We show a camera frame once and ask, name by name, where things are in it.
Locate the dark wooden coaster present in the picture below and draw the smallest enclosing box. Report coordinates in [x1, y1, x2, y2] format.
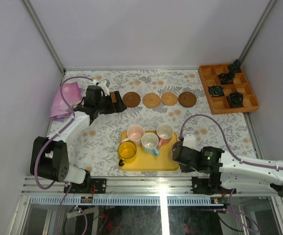
[123, 92, 141, 108]

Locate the woven rattan coaster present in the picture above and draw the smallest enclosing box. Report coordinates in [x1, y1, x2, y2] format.
[143, 93, 161, 108]
[161, 92, 178, 106]

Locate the light blue mug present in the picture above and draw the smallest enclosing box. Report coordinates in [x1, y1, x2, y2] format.
[141, 133, 160, 156]

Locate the purple mug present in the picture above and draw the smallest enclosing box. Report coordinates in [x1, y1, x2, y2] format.
[172, 141, 183, 152]

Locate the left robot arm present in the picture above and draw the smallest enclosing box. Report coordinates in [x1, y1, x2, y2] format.
[30, 78, 127, 193]

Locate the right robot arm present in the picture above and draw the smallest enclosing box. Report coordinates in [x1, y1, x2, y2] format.
[172, 135, 283, 198]

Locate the light pink mug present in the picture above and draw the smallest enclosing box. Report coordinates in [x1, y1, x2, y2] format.
[121, 125, 145, 147]

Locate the floral tablecloth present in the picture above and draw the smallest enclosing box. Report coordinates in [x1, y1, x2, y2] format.
[63, 70, 256, 176]

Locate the pink snowflake cloth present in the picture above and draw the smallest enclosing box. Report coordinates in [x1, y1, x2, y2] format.
[49, 82, 82, 121]

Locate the yellow mug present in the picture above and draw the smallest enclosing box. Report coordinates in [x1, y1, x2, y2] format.
[118, 141, 137, 167]

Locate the yellow tray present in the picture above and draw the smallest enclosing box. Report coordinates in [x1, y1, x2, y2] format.
[118, 132, 179, 171]

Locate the black item in box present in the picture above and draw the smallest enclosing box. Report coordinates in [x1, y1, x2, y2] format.
[226, 92, 243, 108]
[218, 72, 235, 85]
[208, 85, 224, 97]

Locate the orange compartment box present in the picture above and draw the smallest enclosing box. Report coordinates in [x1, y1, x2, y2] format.
[198, 64, 260, 115]

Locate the black item on box corner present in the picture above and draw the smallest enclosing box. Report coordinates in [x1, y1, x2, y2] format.
[227, 59, 241, 73]

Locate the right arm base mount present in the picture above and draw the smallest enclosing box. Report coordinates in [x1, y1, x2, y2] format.
[191, 176, 232, 196]

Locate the aluminium frame rail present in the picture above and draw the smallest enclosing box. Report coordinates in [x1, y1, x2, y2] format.
[21, 176, 277, 196]

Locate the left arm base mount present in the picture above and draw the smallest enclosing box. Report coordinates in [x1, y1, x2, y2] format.
[69, 178, 107, 194]

